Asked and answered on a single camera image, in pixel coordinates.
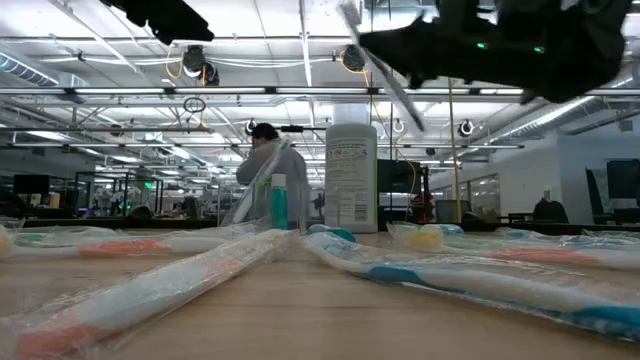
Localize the black wall monitor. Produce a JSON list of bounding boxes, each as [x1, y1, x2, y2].
[[606, 158, 640, 200]]

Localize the grey bin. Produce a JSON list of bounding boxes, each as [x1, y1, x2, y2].
[[434, 199, 472, 224]]

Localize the orange toothbrush yellow bristles wrapped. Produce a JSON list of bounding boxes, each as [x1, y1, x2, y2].
[[388, 222, 640, 272]]

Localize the black coiled cable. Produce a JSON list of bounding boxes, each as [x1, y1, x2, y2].
[[182, 96, 208, 115]]

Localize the grey overhead beam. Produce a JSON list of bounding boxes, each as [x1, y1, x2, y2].
[[0, 125, 215, 135]]

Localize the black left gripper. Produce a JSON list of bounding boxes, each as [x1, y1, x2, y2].
[[99, 0, 215, 46]]

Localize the black desk monitor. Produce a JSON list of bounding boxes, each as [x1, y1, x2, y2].
[[12, 173, 51, 195]]

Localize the white wipes canister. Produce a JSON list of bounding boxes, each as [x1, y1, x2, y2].
[[324, 103, 380, 235]]

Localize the black frame enclosure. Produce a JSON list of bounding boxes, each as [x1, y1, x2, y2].
[[73, 171, 165, 217]]

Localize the green white toothbrush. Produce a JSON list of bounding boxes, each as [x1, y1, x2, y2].
[[0, 225, 124, 249], [230, 138, 292, 225], [559, 227, 640, 250]]

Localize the silver ventilation duct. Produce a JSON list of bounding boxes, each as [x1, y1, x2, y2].
[[0, 49, 64, 89], [487, 95, 604, 147]]

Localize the black rounded chair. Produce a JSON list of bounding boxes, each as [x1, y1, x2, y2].
[[125, 204, 155, 222]]

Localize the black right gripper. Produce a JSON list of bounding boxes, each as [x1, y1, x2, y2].
[[359, 14, 566, 104]]

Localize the black hanging cable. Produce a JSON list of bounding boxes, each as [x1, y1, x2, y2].
[[388, 89, 395, 224]]

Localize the clear acrylic organizer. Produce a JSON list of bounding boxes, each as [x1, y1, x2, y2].
[[212, 180, 334, 235]]

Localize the black leaning board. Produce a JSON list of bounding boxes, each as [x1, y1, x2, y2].
[[584, 168, 610, 225]]

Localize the blue white toothbrush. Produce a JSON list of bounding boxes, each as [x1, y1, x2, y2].
[[303, 227, 640, 346], [434, 223, 566, 251]]

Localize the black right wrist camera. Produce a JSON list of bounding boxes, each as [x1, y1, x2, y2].
[[435, 0, 506, 32]]

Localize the person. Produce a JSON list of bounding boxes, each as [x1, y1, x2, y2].
[[234, 121, 310, 229]]

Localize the orange white toothbrush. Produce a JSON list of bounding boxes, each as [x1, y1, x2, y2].
[[0, 223, 259, 261], [0, 228, 296, 360]]

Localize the red black machine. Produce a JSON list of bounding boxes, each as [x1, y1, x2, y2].
[[408, 192, 437, 225]]

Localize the black office chair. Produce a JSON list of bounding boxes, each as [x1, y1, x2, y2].
[[531, 197, 570, 225]]

